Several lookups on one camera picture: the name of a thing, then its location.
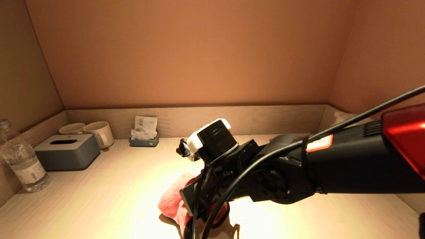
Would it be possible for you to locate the grey tissue box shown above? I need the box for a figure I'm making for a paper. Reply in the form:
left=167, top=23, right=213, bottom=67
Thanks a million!
left=34, top=134, right=101, bottom=172

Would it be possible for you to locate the small grey sachet tray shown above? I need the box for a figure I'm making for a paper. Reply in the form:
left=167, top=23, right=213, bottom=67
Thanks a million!
left=129, top=135, right=159, bottom=147

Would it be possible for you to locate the white ceramic mug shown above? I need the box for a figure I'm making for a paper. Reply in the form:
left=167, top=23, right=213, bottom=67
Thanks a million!
left=59, top=123, right=86, bottom=135
left=83, top=121, right=115, bottom=150

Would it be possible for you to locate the crumpled white sachet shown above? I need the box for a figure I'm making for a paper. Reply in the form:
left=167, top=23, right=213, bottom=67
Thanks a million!
left=131, top=129, right=158, bottom=140

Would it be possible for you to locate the red cloth with black trim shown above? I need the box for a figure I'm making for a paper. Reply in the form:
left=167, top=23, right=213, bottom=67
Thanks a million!
left=158, top=172, right=230, bottom=233

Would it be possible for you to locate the white electric kettle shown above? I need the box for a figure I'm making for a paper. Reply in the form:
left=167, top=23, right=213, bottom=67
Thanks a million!
left=333, top=111, right=377, bottom=126

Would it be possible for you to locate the flat white tea sachet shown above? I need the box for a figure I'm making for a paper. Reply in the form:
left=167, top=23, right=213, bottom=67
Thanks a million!
left=134, top=116, right=158, bottom=133

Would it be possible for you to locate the clear plastic water bottle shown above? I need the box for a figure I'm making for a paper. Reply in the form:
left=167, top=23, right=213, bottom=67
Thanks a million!
left=0, top=119, right=51, bottom=193

